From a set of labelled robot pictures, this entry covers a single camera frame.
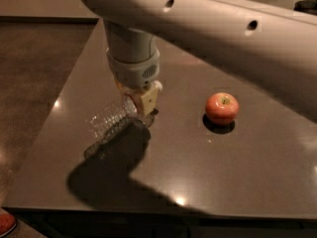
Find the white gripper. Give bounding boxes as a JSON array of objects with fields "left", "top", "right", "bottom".
[{"left": 106, "top": 50, "right": 159, "bottom": 118}]

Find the clear plastic water bottle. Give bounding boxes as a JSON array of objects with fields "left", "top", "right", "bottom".
[{"left": 84, "top": 80, "right": 162, "bottom": 159}]

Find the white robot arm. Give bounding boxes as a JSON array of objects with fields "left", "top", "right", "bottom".
[{"left": 81, "top": 0, "right": 317, "bottom": 120}]

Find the red apple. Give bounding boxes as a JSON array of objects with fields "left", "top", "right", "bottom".
[{"left": 205, "top": 92, "right": 240, "bottom": 126}]

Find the red shoe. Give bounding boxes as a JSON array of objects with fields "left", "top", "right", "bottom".
[{"left": 0, "top": 213, "right": 17, "bottom": 238}]

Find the snack jar with black lid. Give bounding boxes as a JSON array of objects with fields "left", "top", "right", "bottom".
[{"left": 294, "top": 0, "right": 317, "bottom": 15}]

